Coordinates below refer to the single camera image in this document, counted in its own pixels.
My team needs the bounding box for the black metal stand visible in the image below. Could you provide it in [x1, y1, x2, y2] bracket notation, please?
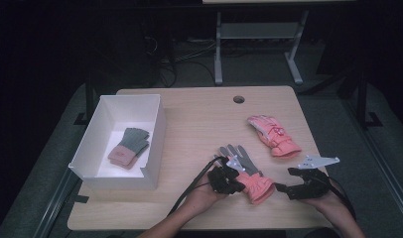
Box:
[353, 62, 384, 129]

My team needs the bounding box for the bundle of floor cables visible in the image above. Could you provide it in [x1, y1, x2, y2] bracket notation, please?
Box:
[143, 35, 217, 87]

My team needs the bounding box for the grey metal stand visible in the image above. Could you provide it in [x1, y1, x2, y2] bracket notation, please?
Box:
[213, 9, 311, 86]

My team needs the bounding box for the pink ski glove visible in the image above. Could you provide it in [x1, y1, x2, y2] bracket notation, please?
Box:
[246, 114, 303, 159]
[213, 144, 277, 205]

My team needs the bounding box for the grey and pink knitted glove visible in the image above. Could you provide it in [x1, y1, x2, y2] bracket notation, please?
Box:
[109, 141, 151, 171]
[107, 127, 151, 166]

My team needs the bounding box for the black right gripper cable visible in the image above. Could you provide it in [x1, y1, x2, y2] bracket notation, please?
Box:
[328, 177, 357, 222]

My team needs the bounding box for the person's right hand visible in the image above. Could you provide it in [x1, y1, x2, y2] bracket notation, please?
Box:
[302, 179, 348, 216]

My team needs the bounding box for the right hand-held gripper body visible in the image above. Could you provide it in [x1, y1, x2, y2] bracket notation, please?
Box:
[286, 155, 340, 201]

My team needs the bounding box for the person's left hand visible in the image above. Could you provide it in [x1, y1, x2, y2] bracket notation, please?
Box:
[185, 173, 231, 213]

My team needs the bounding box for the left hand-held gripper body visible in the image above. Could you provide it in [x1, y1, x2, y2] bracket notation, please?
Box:
[207, 154, 247, 195]

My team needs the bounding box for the white box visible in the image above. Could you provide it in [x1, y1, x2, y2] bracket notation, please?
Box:
[67, 93, 167, 191]

